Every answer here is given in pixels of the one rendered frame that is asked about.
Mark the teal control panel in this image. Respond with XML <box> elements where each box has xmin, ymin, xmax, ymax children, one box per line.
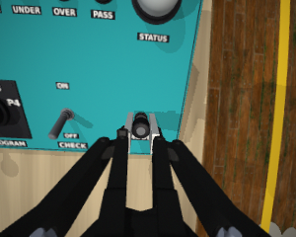
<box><xmin>0</xmin><ymin>0</ymin><xmax>203</xmax><ymax>155</ymax></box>

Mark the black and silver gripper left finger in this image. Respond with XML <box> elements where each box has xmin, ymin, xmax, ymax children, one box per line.
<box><xmin>0</xmin><ymin>112</ymin><xmax>133</xmax><ymax>237</ymax></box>

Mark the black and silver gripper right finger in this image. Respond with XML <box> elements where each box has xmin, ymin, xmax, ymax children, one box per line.
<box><xmin>149</xmin><ymin>114</ymin><xmax>271</xmax><ymax>237</ymax></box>

